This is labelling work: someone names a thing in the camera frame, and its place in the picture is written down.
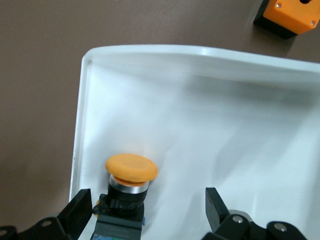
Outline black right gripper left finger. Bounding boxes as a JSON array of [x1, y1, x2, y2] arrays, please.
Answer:
[[0, 188, 93, 240]]

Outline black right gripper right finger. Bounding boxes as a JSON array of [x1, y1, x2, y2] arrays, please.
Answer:
[[201, 187, 307, 240]]

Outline white plastic drawer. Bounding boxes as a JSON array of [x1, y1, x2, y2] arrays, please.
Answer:
[[68, 44, 320, 240]]

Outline orange mushroom push button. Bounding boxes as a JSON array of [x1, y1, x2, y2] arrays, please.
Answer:
[[91, 153, 160, 240]]

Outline orange box with round hole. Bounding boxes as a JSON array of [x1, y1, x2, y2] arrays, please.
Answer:
[[252, 0, 320, 41]]

